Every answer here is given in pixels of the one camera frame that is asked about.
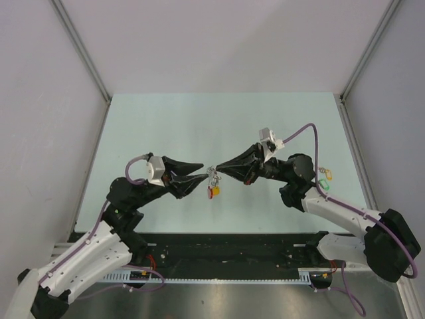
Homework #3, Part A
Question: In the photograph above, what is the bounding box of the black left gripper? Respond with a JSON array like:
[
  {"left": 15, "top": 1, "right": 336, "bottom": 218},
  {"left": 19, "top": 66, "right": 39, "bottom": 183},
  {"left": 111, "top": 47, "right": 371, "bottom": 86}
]
[{"left": 131, "top": 155, "right": 208, "bottom": 208}]

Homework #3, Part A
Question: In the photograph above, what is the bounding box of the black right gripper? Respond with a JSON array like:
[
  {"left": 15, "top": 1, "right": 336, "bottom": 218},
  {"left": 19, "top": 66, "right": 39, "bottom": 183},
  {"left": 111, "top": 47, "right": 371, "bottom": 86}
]
[{"left": 216, "top": 142, "right": 292, "bottom": 185}]

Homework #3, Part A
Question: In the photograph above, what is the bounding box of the metal key organizer red handle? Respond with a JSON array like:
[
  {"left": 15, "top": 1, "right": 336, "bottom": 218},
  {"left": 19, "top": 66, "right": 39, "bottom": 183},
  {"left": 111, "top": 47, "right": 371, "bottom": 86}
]
[{"left": 207, "top": 166, "right": 221, "bottom": 199}]

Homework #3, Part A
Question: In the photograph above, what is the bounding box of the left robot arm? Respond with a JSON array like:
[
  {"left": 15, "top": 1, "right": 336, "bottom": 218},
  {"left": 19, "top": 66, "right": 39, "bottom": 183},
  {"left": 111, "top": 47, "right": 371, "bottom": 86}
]
[{"left": 5, "top": 153, "right": 208, "bottom": 318}]

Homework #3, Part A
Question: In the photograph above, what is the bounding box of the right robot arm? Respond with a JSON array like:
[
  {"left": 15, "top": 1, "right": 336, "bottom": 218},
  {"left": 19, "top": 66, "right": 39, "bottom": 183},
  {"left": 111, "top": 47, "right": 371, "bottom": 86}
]
[{"left": 216, "top": 143, "right": 421, "bottom": 282}]

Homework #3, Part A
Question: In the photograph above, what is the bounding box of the green key tag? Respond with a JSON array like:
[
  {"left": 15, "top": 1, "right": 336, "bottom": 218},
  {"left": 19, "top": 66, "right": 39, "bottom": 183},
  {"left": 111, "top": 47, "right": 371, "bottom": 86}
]
[{"left": 318, "top": 179, "right": 330, "bottom": 191}]

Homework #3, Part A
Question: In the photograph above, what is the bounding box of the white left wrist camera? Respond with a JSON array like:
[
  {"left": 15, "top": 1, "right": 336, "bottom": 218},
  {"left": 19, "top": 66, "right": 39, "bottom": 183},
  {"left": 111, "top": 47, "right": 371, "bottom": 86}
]
[{"left": 147, "top": 156, "right": 165, "bottom": 187}]

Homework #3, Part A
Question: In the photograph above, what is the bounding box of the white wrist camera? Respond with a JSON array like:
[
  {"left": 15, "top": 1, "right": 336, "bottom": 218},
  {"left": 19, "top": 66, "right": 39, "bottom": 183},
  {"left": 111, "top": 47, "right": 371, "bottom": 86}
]
[
  {"left": 147, "top": 156, "right": 165, "bottom": 187},
  {"left": 259, "top": 128, "right": 285, "bottom": 154}
]

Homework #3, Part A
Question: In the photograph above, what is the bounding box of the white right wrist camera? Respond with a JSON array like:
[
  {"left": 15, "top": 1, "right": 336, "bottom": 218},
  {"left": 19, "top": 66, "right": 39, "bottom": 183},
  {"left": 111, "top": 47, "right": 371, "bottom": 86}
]
[{"left": 259, "top": 128, "right": 285, "bottom": 154}]

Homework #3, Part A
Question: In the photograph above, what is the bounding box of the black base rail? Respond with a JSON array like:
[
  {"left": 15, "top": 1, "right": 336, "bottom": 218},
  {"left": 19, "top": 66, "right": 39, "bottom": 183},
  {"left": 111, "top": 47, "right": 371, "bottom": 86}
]
[{"left": 69, "top": 232, "right": 346, "bottom": 279}]

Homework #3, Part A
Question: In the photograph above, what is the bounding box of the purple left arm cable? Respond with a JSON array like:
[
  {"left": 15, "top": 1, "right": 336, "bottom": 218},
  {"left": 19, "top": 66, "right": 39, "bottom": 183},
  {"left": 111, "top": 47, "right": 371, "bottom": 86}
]
[{"left": 38, "top": 153, "right": 153, "bottom": 286}]

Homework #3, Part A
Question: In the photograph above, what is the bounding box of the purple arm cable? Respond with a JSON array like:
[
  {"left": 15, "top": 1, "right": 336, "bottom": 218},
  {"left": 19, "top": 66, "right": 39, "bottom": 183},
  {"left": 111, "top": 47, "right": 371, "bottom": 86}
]
[
  {"left": 38, "top": 153, "right": 153, "bottom": 286},
  {"left": 281, "top": 123, "right": 418, "bottom": 278}
]

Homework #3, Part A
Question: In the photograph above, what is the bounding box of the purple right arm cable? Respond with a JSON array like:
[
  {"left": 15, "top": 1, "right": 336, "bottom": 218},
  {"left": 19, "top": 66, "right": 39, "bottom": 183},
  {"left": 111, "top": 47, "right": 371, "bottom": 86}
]
[{"left": 281, "top": 123, "right": 418, "bottom": 278}]

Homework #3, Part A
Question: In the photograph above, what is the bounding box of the aluminium frame post right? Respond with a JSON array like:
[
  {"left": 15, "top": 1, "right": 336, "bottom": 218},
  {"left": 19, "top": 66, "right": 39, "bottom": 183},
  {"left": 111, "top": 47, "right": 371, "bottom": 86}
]
[{"left": 338, "top": 0, "right": 408, "bottom": 100}]

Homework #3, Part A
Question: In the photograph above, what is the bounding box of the aluminium frame post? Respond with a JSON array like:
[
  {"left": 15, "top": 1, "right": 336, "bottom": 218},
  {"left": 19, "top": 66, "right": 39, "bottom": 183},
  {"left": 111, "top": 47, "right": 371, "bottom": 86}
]
[
  {"left": 338, "top": 0, "right": 408, "bottom": 100},
  {"left": 49, "top": 0, "right": 112, "bottom": 102}
]

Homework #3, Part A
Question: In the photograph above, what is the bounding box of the white slotted cable duct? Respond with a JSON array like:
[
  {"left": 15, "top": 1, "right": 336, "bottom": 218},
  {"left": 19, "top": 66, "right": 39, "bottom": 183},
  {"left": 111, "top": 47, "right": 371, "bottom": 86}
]
[{"left": 99, "top": 268, "right": 333, "bottom": 286}]

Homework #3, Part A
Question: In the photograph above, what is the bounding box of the aluminium frame post left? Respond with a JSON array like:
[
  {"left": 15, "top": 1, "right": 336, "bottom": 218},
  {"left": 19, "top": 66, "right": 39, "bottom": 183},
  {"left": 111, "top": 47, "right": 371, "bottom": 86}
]
[{"left": 49, "top": 0, "right": 112, "bottom": 102}]

